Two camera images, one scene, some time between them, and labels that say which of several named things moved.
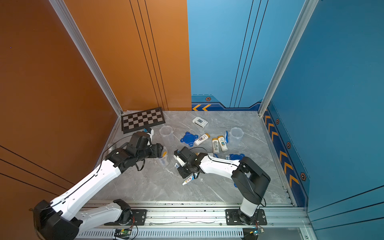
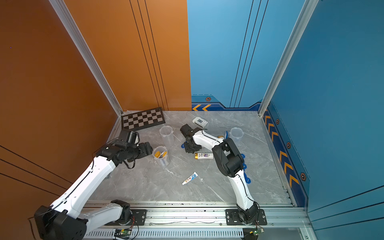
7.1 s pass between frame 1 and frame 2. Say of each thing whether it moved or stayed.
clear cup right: stayed
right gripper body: moved
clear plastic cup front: stayed
